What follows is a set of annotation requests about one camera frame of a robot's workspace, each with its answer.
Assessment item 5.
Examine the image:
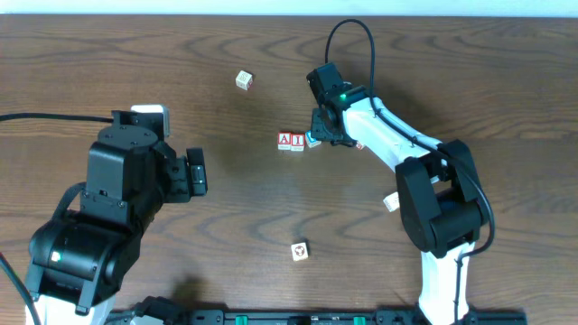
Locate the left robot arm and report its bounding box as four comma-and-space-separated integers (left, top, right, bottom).
24, 105, 208, 324

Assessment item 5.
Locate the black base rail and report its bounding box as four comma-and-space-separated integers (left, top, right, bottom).
103, 295, 528, 325

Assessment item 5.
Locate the red letter I block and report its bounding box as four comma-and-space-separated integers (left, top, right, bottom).
291, 134, 305, 152

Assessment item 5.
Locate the cream block red symbol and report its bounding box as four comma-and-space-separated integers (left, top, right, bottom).
291, 242, 309, 262

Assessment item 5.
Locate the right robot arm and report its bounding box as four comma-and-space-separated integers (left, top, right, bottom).
306, 63, 489, 324

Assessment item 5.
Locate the cream block right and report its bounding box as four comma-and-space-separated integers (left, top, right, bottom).
383, 192, 400, 212

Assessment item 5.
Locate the cream block top centre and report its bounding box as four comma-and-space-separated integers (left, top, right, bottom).
235, 70, 253, 90

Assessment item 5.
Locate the blue number 2 block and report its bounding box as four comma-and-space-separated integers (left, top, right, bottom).
305, 130, 322, 148

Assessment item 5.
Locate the red letter A block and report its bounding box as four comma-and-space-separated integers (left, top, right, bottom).
277, 132, 292, 151

